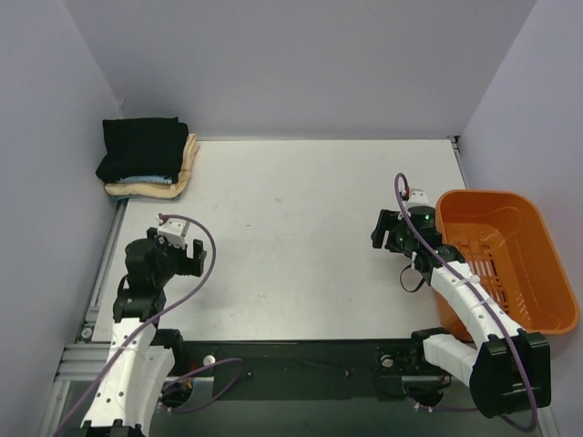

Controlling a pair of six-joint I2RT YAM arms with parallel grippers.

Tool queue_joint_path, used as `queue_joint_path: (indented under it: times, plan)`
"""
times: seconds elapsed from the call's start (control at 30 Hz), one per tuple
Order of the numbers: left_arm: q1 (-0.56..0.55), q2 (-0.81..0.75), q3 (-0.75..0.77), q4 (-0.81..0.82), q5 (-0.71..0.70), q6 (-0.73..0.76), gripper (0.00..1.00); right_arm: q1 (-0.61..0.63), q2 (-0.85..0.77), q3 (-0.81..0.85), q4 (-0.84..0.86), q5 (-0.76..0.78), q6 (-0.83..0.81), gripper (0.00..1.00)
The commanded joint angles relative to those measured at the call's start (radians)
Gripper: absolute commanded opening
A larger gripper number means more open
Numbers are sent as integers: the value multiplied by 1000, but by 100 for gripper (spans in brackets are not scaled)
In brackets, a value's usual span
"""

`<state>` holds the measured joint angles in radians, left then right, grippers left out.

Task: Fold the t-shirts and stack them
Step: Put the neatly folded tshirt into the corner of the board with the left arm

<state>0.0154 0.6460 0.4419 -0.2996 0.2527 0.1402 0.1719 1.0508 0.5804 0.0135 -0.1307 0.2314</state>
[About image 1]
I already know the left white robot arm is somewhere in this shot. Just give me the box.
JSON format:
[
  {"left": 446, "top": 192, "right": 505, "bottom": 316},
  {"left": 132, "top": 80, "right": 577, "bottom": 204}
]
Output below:
[{"left": 57, "top": 220, "right": 206, "bottom": 436}]

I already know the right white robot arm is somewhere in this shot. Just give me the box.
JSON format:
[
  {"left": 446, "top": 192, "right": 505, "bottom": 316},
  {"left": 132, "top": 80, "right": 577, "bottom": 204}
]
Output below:
[{"left": 371, "top": 206, "right": 551, "bottom": 418}]

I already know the orange plastic basket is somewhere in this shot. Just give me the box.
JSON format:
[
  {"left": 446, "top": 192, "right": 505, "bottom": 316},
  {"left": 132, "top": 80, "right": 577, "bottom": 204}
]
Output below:
[{"left": 436, "top": 189, "right": 579, "bottom": 335}]

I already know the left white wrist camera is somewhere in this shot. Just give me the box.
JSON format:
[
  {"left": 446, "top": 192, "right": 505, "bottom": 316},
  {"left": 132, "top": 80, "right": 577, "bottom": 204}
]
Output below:
[{"left": 156, "top": 215, "right": 189, "bottom": 249}]

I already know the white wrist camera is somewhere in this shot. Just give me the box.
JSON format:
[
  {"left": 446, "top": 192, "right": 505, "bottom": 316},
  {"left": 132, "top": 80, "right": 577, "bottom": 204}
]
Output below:
[
  {"left": 407, "top": 188, "right": 431, "bottom": 208},
  {"left": 156, "top": 215, "right": 189, "bottom": 249}
]

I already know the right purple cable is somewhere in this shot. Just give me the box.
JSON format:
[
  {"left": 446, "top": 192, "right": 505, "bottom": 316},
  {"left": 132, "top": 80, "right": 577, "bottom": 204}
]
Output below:
[{"left": 393, "top": 171, "right": 539, "bottom": 432}]

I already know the purple cable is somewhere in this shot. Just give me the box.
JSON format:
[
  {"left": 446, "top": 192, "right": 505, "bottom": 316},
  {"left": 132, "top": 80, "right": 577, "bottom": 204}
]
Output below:
[
  {"left": 49, "top": 213, "right": 245, "bottom": 437},
  {"left": 393, "top": 171, "right": 539, "bottom": 432}
]

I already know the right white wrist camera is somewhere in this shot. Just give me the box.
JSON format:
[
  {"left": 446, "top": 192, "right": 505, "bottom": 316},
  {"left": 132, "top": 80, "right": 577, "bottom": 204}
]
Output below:
[{"left": 407, "top": 188, "right": 431, "bottom": 208}]

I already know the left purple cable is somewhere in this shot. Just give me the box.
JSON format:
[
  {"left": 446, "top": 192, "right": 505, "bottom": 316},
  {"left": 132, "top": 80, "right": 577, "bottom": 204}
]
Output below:
[{"left": 49, "top": 213, "right": 245, "bottom": 437}]

